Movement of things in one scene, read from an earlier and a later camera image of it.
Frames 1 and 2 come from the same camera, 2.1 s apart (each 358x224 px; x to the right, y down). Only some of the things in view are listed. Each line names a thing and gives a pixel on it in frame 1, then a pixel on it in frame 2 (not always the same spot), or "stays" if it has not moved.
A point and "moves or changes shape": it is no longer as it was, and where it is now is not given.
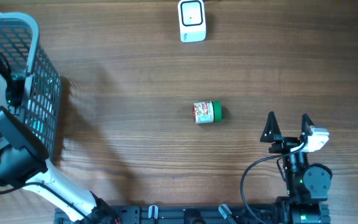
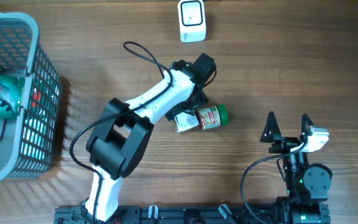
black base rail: [284, 213] stays
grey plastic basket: [17, 34] stays
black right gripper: [284, 143] stays
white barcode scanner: [192, 22] stays
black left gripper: [15, 105] to [202, 100]
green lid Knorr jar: [207, 112] moves or changes shape
